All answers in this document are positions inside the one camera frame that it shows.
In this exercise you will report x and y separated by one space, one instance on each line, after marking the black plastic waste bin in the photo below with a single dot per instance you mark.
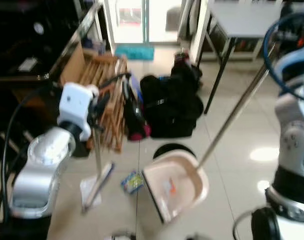
172 149

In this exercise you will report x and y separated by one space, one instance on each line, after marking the black glossy cabinet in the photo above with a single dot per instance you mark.
32 35

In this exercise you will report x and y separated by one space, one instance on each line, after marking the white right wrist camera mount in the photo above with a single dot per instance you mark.
297 59

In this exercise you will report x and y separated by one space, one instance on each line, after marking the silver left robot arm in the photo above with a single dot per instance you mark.
39 170

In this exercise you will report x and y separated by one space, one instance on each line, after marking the teal door mat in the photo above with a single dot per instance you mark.
134 52

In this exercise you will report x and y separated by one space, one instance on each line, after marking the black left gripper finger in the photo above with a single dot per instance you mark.
104 104

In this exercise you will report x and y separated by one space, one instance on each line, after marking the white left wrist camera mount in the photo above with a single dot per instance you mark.
74 105

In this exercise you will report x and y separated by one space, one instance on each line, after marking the blue yellow snack packet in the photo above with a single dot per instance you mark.
132 182

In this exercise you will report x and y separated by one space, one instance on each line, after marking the grey table with black legs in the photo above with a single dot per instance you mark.
246 20

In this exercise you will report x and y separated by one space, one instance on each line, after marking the orange white litter scrap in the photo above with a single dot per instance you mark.
170 187

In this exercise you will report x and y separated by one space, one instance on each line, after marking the white paper scrap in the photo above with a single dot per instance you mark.
88 190

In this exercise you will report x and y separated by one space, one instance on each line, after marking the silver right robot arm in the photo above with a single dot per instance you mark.
294 135

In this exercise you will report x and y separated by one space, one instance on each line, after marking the large black bag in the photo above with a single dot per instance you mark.
169 107

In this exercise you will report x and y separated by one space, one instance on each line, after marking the brown cardboard sheet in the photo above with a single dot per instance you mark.
74 62

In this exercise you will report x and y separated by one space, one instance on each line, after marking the wooden slatted rack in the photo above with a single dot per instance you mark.
109 80

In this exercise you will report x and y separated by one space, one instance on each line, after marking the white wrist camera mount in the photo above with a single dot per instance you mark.
297 59
74 105

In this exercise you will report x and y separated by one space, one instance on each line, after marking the slim black red bag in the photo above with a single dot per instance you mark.
134 115

